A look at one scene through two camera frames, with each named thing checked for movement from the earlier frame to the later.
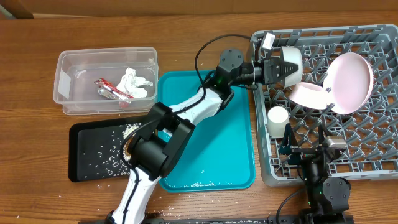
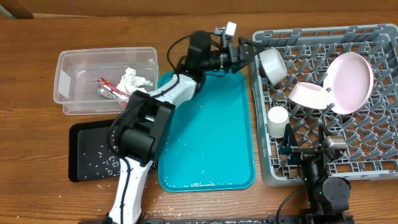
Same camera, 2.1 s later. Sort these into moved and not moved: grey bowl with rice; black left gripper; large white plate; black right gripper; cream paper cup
Moved: grey bowl with rice; black left gripper
Not moved: large white plate; cream paper cup; black right gripper
